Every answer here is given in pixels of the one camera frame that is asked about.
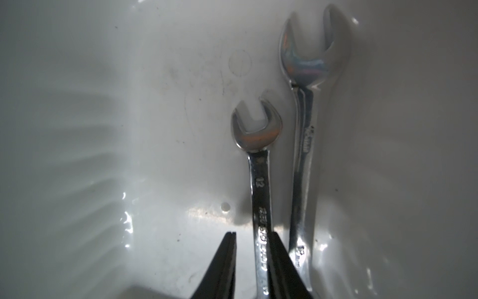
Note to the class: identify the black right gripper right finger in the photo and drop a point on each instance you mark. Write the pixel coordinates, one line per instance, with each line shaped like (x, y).
(285, 282)

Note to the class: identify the white plastic storage box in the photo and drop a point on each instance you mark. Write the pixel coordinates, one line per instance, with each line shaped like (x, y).
(120, 175)

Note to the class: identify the large silver open-end wrench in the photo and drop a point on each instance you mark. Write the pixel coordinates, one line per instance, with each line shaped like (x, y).
(311, 81)

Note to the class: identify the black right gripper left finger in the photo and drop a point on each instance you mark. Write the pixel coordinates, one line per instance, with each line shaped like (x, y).
(219, 279)

